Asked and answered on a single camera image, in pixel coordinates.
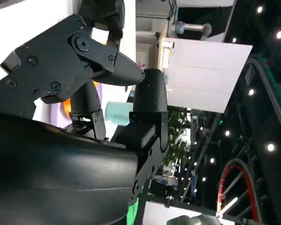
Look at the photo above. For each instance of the lilac plate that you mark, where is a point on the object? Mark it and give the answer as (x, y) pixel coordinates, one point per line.
(57, 114)

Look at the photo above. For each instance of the white board panel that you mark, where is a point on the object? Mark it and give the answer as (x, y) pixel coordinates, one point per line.
(201, 75)

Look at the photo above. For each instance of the tall leafy indoor plant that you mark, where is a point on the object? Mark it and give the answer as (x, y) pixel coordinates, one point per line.
(178, 140)

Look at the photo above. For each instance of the round ceiling spotlight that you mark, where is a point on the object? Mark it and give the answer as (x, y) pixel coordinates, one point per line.
(227, 133)
(251, 92)
(270, 147)
(260, 9)
(279, 34)

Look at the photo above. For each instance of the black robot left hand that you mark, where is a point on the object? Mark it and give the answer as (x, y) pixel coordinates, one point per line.
(114, 14)

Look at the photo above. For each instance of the green cloth backdrop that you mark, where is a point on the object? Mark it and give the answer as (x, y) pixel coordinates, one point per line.
(133, 213)

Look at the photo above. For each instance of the green metal truss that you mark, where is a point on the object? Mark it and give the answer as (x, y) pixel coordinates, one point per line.
(271, 77)

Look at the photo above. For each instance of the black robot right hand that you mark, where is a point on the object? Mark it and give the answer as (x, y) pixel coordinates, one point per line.
(49, 164)

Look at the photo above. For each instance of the pale green mug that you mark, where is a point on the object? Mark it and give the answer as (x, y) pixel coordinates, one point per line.
(118, 112)

